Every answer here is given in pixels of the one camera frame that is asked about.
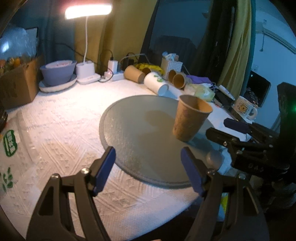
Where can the white power strip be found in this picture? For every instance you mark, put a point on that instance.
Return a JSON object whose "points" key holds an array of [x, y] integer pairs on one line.
{"points": [[118, 76]]}

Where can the white woven basket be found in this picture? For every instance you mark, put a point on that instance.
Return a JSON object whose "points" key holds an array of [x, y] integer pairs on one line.
{"points": [[172, 66]]}

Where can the yellow packet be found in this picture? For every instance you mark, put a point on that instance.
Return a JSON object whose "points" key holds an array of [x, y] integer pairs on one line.
{"points": [[155, 68]]}

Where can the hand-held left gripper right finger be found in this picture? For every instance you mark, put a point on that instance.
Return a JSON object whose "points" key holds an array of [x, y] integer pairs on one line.
{"points": [[193, 171]]}

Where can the white cartoon mug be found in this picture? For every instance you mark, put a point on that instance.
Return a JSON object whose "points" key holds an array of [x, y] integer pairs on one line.
{"points": [[244, 107]]}

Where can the white desk lamp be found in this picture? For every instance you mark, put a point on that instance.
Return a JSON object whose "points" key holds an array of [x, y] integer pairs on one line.
{"points": [[87, 70]]}

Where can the brown paper cup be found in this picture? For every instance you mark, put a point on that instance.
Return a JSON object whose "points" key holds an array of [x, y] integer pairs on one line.
{"points": [[189, 118], [180, 80], [133, 73], [171, 75]]}

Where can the black monitor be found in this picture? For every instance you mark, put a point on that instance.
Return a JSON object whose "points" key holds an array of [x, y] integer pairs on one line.
{"points": [[259, 88]]}

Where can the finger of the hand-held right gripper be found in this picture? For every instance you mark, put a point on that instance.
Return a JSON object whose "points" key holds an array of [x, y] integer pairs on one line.
{"points": [[218, 136], [235, 125]]}

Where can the clear plastic bag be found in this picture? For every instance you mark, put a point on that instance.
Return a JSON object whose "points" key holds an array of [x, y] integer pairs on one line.
{"points": [[18, 44]]}

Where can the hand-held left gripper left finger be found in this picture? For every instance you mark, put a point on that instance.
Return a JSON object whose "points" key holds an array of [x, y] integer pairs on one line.
{"points": [[105, 169]]}

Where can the round grey glass plate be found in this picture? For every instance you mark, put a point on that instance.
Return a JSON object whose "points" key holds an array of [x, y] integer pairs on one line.
{"points": [[138, 139]]}

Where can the grey bowl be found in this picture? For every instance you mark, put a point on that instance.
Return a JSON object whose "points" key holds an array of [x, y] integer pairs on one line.
{"points": [[57, 71]]}

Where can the black power adapter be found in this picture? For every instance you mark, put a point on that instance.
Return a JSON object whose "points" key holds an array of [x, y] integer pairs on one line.
{"points": [[128, 62]]}

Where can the yellow-green plastic packet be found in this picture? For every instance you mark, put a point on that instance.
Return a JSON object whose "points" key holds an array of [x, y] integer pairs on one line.
{"points": [[202, 92]]}

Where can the yellow curtain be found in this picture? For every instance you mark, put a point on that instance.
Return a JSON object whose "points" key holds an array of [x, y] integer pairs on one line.
{"points": [[240, 46]]}

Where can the cardboard box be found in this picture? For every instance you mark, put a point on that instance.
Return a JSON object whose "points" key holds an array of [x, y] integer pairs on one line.
{"points": [[18, 85]]}

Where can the white paper cup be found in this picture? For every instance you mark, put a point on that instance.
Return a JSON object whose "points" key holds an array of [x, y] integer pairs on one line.
{"points": [[155, 82]]}

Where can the white charger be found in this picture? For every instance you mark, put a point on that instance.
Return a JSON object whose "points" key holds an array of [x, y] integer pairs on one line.
{"points": [[113, 66]]}

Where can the purple cloth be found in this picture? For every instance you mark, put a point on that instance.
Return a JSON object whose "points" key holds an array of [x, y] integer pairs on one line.
{"points": [[201, 80]]}

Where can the white tube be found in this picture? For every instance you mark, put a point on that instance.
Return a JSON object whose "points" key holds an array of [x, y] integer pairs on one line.
{"points": [[226, 91]]}

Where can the white textured tablecloth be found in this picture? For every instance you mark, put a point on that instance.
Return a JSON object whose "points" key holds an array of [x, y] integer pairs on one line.
{"points": [[64, 129]]}

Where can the plastic bag with green print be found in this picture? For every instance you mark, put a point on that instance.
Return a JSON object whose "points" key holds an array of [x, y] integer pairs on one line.
{"points": [[10, 148]]}

